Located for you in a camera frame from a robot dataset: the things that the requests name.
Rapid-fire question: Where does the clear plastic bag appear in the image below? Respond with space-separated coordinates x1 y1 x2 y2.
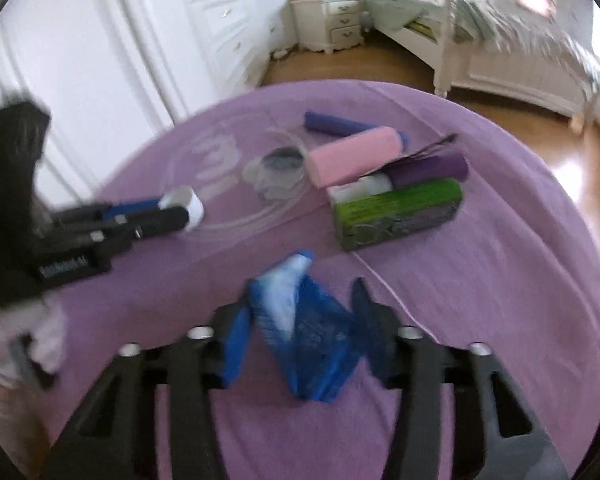
167 110 321 233

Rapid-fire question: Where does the white wardrobe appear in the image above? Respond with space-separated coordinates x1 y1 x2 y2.
0 0 276 211

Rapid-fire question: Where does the blue plastic bag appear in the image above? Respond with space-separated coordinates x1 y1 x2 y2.
247 249 361 403

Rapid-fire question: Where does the cream nightstand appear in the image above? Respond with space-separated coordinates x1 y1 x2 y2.
289 0 366 53

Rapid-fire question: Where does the white paper cup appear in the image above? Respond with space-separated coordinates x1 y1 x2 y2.
159 186 205 233

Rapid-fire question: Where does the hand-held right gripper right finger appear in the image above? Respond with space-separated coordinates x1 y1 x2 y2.
350 277 571 480

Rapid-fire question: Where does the white wooden bed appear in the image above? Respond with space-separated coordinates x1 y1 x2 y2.
342 0 600 133

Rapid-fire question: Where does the blue purple roll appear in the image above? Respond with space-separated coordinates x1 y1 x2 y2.
304 111 410 148

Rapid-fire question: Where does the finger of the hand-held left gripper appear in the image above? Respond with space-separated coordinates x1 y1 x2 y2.
55 198 162 225
92 206 191 243

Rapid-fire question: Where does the dark purple roll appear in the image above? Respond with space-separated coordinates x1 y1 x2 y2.
382 152 469 191

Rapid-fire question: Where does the pink roll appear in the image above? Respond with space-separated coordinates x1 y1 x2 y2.
306 126 405 191

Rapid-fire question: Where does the floral quilt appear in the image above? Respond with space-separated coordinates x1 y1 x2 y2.
360 0 600 96

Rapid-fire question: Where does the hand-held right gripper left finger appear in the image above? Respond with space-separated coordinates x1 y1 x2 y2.
40 295 256 480

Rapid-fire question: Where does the purple tablecloth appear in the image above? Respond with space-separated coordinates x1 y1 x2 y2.
35 79 600 480

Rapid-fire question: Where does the green cardboard box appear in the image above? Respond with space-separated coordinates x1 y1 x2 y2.
332 177 465 252

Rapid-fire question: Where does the white roll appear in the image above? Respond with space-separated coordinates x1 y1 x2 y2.
326 172 395 206

